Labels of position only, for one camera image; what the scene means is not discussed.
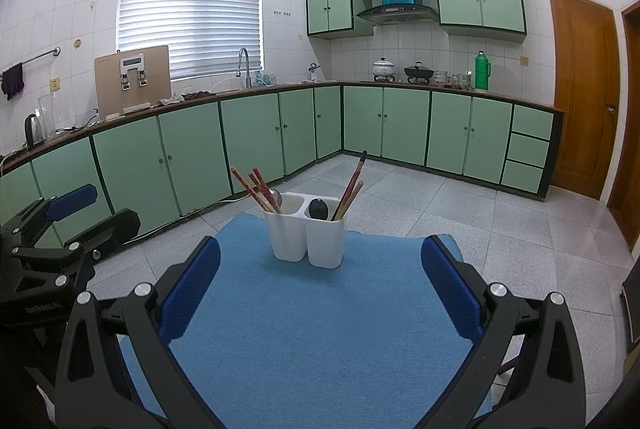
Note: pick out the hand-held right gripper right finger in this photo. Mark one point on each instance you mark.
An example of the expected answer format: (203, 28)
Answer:
(450, 291)

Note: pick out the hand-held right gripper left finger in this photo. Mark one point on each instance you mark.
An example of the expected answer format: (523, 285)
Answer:
(192, 291)

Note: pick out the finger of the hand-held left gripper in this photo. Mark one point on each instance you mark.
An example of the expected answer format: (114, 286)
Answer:
(107, 224)
(75, 200)

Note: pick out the red chopstick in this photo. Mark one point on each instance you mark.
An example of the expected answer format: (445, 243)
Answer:
(255, 191)
(247, 189)
(267, 189)
(262, 193)

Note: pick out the white utensil holder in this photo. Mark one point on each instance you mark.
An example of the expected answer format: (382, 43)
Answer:
(307, 234)

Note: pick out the steel electric kettle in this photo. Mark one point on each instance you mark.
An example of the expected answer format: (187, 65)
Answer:
(34, 131)

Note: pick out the clear glass pitcher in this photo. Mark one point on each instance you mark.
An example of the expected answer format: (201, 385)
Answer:
(47, 116)

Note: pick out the metal spoon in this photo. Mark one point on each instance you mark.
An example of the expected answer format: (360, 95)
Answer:
(274, 197)

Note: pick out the brown board with clips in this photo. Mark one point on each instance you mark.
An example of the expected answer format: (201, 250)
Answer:
(132, 81)

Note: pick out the dark hanging towel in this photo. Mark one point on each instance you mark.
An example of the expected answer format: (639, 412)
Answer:
(12, 81)

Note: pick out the blue mat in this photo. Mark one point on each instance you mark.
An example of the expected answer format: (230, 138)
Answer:
(320, 334)

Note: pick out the crumpled cloth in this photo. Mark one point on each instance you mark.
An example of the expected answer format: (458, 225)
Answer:
(185, 97)

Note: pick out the black spoon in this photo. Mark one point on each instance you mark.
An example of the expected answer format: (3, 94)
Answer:
(318, 208)

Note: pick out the green base cabinets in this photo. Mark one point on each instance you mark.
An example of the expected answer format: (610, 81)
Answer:
(250, 144)

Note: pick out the dark object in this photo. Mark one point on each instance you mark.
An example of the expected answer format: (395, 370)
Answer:
(631, 309)

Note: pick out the steel kitchen faucet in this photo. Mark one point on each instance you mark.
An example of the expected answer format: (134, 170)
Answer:
(245, 66)

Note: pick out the group of bowls and jars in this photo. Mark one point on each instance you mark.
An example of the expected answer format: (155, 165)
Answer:
(452, 79)

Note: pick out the black wok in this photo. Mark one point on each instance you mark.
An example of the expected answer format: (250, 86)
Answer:
(419, 71)

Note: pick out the green thermos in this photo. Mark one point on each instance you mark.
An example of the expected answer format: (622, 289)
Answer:
(482, 71)

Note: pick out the white window blind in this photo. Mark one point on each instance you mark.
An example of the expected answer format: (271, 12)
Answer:
(190, 9)

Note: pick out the white lidded pot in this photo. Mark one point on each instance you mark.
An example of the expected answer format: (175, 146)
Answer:
(384, 69)

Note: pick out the wooden door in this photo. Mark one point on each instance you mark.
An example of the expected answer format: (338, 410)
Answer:
(582, 94)

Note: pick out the black range hood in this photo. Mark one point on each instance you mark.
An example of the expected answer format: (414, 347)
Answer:
(397, 13)

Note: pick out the metal towel rail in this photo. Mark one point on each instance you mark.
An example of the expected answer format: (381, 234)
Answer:
(40, 55)

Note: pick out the wooden door frame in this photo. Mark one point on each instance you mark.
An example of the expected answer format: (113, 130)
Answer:
(627, 134)

